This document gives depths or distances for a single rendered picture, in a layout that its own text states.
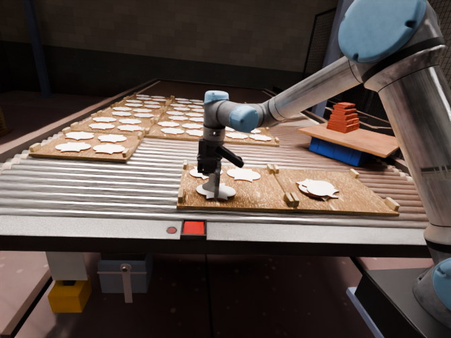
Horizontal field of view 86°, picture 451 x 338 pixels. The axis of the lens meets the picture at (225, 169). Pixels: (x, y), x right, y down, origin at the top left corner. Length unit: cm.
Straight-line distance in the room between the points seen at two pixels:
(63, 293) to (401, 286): 92
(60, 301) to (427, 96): 102
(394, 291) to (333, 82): 50
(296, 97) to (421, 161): 35
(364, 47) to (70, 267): 89
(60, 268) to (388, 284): 88
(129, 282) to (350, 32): 81
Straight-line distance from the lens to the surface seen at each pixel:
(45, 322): 184
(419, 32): 49
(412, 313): 68
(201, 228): 74
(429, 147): 47
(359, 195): 115
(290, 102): 72
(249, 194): 93
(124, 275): 82
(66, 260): 88
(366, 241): 92
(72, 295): 95
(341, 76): 66
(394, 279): 75
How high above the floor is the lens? 139
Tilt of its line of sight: 24 degrees down
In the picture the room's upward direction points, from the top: 6 degrees clockwise
